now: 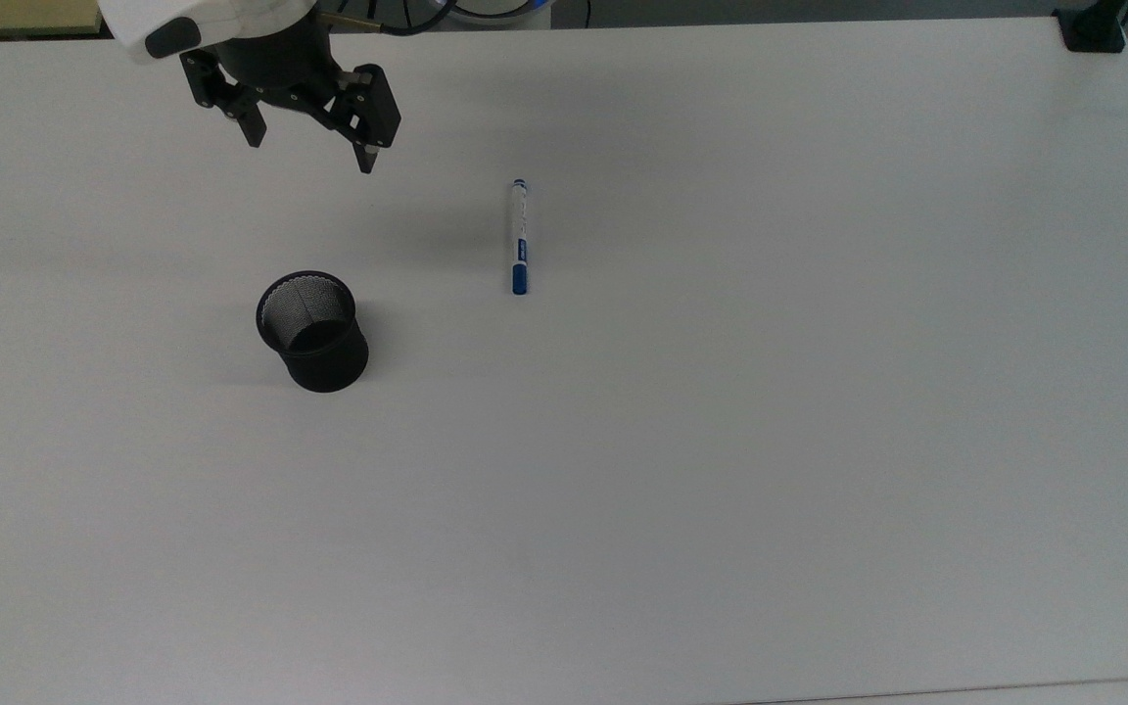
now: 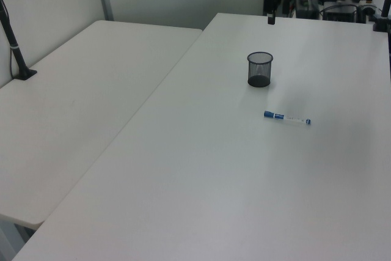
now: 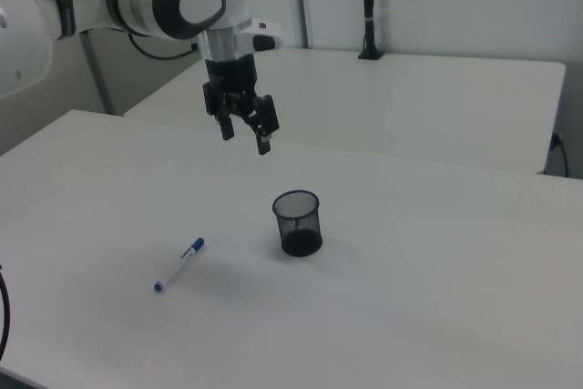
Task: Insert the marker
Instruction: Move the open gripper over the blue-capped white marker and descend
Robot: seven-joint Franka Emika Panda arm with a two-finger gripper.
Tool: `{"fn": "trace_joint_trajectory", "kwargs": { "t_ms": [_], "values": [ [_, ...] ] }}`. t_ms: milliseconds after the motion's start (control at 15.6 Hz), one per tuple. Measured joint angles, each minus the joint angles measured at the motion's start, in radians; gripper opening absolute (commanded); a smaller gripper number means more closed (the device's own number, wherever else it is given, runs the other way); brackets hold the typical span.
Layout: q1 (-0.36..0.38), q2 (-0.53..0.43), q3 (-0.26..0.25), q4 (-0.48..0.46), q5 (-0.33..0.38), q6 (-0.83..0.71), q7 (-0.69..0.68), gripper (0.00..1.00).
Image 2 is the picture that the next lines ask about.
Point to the dark robot gripper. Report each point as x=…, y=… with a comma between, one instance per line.
x=271, y=1

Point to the blue and white marker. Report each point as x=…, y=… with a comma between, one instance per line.
x=287, y=117

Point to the black equipment case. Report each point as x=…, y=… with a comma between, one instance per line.
x=307, y=7

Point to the black mesh pen cup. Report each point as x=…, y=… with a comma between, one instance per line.
x=260, y=73

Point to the black electronics box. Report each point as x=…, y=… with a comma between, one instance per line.
x=340, y=13

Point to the white device with black knob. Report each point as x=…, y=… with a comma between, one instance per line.
x=366, y=6

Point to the black clamped camera stand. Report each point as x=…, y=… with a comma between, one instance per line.
x=383, y=19

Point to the black camera stand pole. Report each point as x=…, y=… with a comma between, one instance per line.
x=15, y=50

